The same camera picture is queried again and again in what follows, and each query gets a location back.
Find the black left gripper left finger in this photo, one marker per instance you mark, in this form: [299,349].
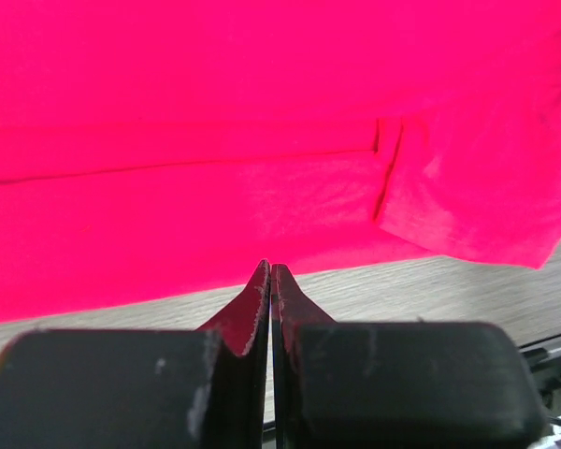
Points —
[123,388]

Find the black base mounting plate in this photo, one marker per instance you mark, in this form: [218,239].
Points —
[544,359]

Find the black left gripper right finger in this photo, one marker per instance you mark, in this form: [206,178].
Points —
[395,384]

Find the pink t-shirt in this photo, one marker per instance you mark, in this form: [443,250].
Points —
[154,148]

